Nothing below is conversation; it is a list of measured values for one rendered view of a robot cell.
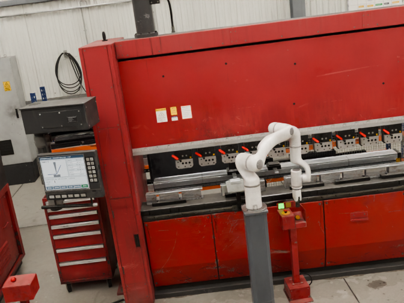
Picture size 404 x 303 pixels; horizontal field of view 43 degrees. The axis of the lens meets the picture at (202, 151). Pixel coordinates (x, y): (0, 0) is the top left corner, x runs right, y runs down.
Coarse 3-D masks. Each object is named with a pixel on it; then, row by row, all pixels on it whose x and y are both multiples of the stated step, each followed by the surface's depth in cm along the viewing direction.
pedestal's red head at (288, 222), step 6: (300, 204) 428; (282, 210) 426; (288, 210) 425; (300, 210) 430; (282, 216) 415; (288, 216) 415; (294, 216) 415; (300, 216) 425; (282, 222) 416; (288, 222) 416; (294, 222) 417; (300, 222) 418; (282, 228) 419; (288, 228) 418
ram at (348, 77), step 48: (240, 48) 412; (288, 48) 413; (336, 48) 414; (384, 48) 415; (144, 96) 421; (192, 96) 422; (240, 96) 423; (288, 96) 424; (336, 96) 425; (384, 96) 426; (144, 144) 432
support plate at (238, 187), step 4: (240, 180) 444; (228, 184) 439; (236, 184) 436; (240, 184) 435; (228, 188) 429; (232, 188) 428; (236, 188) 427; (240, 188) 426; (228, 192) 421; (232, 192) 421
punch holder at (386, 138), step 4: (388, 124) 433; (392, 124) 433; (396, 124) 433; (400, 124) 433; (384, 128) 434; (388, 128) 434; (392, 128) 434; (396, 128) 434; (400, 128) 434; (384, 132) 435; (392, 132) 435; (396, 132) 435; (400, 132) 435; (384, 136) 436; (388, 136) 436; (392, 136) 436; (396, 136) 436; (400, 136) 436; (384, 140) 437; (388, 140) 436; (392, 140) 436; (396, 140) 437; (400, 140) 437
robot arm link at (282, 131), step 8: (280, 128) 383; (288, 128) 380; (272, 136) 380; (280, 136) 380; (288, 136) 381; (264, 144) 376; (272, 144) 379; (264, 152) 372; (248, 160) 366; (256, 160) 364; (264, 160) 370; (248, 168) 368; (256, 168) 364
